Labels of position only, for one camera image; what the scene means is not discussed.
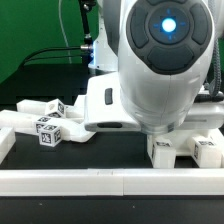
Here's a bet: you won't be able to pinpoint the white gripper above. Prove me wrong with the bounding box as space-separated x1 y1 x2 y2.
83 71 224 134

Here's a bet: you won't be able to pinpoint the white chair seat part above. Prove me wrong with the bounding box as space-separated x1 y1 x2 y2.
147 129 213 156

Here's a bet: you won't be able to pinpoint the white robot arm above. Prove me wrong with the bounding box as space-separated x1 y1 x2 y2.
84 0 224 135

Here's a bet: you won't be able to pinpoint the white flat chair panel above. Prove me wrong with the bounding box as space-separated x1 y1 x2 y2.
63 95 94 143

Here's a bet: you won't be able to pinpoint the white chair back long part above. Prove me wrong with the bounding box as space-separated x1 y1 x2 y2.
0 110 50 135

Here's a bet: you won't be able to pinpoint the black cables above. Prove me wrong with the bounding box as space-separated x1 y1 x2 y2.
20 0 94 67

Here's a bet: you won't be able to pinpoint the white left rail block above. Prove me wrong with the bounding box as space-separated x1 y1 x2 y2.
0 127 16 164

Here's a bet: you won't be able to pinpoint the white rail block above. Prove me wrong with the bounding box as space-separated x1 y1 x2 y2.
0 127 16 164
210 129 224 148

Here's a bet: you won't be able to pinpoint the white right rail block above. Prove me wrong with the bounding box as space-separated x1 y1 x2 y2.
210 129 224 148

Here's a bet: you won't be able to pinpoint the grey thin cable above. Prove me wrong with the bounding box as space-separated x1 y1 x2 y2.
58 0 73 64

